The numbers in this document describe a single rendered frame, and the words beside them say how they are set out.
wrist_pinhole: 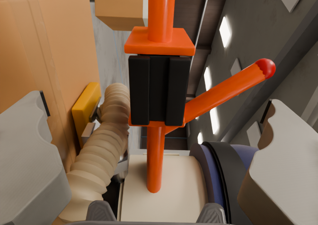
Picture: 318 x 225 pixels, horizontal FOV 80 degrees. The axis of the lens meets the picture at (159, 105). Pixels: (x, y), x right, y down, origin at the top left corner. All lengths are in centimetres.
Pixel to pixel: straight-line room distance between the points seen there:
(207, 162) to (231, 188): 5
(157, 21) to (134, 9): 139
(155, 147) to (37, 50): 17
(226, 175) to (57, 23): 31
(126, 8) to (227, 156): 138
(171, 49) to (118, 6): 143
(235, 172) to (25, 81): 28
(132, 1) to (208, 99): 140
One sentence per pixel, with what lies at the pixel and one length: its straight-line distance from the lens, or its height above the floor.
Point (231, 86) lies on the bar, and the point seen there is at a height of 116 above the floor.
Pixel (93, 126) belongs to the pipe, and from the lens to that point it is 27.
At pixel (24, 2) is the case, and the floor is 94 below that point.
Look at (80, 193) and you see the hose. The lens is 18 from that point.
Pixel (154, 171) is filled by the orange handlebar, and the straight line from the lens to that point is 27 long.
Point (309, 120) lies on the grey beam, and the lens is 321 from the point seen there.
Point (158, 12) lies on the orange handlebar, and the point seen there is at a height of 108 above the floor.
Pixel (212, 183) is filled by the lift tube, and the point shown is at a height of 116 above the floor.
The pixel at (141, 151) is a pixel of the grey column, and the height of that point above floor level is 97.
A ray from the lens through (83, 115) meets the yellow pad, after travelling 32.
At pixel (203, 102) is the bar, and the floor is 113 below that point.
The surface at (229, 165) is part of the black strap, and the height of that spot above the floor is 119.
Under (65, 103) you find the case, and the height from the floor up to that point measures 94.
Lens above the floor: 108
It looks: 1 degrees up
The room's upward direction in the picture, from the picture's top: 92 degrees clockwise
